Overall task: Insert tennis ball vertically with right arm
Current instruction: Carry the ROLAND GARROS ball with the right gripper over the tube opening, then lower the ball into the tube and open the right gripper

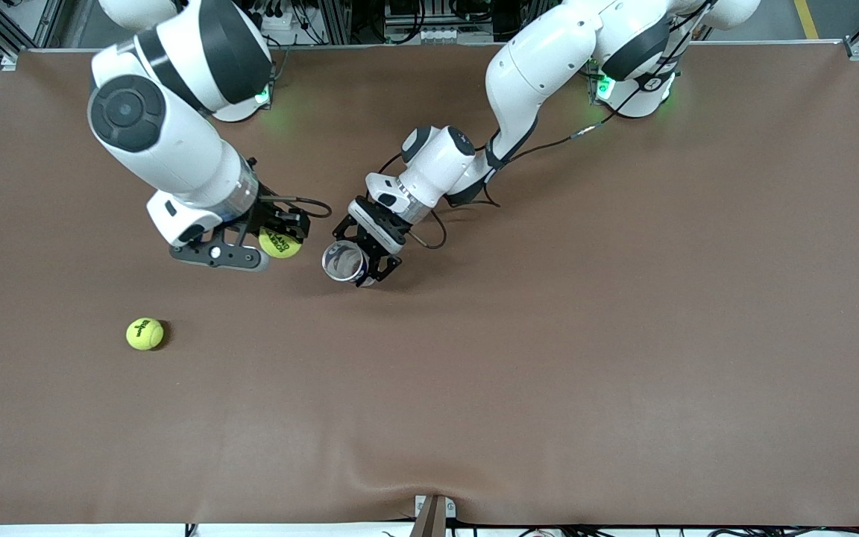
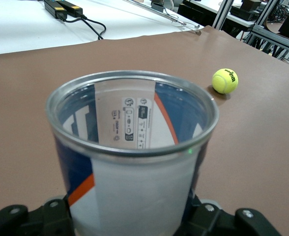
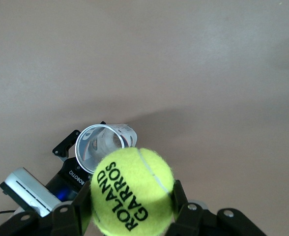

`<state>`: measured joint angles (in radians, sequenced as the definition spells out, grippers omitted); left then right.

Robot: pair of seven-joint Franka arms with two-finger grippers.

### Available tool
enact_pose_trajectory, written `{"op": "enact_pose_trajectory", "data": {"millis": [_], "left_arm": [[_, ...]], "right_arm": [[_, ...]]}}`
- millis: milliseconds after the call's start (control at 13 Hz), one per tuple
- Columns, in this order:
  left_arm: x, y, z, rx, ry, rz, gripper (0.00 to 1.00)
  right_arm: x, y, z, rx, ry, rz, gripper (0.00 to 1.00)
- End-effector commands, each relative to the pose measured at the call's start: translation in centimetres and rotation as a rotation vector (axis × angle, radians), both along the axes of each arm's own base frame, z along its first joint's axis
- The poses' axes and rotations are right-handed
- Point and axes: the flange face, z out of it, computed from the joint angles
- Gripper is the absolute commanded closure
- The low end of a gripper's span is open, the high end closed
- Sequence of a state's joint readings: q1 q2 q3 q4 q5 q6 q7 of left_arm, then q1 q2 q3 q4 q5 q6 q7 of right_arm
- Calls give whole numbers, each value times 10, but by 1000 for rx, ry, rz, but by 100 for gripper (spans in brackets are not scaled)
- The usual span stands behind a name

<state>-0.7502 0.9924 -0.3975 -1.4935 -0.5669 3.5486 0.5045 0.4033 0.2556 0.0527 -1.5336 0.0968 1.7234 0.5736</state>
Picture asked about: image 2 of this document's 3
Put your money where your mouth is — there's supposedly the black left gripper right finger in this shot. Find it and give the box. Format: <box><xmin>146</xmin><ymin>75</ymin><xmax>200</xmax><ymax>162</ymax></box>
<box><xmin>176</xmin><ymin>194</ymin><xmax>283</xmax><ymax>236</ymax></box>

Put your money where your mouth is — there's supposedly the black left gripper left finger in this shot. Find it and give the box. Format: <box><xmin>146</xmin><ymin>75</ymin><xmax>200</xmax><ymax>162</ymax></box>
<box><xmin>0</xmin><ymin>195</ymin><xmax>75</xmax><ymax>236</ymax></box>

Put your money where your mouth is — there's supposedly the Wilson tennis ball can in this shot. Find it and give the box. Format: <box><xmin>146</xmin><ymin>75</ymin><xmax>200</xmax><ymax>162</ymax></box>
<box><xmin>45</xmin><ymin>70</ymin><xmax>220</xmax><ymax>236</ymax></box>

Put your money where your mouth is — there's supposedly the yellow-green tennis ball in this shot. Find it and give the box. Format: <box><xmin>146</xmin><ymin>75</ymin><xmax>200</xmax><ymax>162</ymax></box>
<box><xmin>212</xmin><ymin>68</ymin><xmax>239</xmax><ymax>94</ymax></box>

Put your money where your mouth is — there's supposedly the brown table mat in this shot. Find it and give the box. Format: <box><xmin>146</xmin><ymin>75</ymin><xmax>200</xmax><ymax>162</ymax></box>
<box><xmin>0</xmin><ymin>24</ymin><xmax>289</xmax><ymax>236</ymax></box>

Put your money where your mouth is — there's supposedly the white table sheet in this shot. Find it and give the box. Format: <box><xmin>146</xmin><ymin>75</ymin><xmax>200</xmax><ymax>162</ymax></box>
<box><xmin>0</xmin><ymin>0</ymin><xmax>204</xmax><ymax>57</ymax></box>

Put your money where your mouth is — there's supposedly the thin metal rod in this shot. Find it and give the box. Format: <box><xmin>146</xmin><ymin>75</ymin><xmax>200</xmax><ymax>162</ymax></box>
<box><xmin>127</xmin><ymin>0</ymin><xmax>202</xmax><ymax>35</ymax></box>

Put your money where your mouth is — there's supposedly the black power adapter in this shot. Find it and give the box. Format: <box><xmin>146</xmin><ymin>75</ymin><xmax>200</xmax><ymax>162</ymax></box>
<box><xmin>43</xmin><ymin>0</ymin><xmax>68</xmax><ymax>22</ymax></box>
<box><xmin>57</xmin><ymin>0</ymin><xmax>84</xmax><ymax>18</ymax></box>

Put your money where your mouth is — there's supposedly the grey cylinder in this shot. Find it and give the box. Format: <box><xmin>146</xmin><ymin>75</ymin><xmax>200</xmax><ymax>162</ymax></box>
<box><xmin>151</xmin><ymin>0</ymin><xmax>165</xmax><ymax>12</ymax></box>

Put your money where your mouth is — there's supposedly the black adapter power cable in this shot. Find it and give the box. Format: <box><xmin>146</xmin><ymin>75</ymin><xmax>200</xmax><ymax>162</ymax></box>
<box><xmin>64</xmin><ymin>14</ymin><xmax>108</xmax><ymax>40</ymax></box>

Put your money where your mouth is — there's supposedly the aluminium frame rack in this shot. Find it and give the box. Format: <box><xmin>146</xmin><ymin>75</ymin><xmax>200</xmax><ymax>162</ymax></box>
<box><xmin>212</xmin><ymin>0</ymin><xmax>289</xmax><ymax>72</ymax></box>

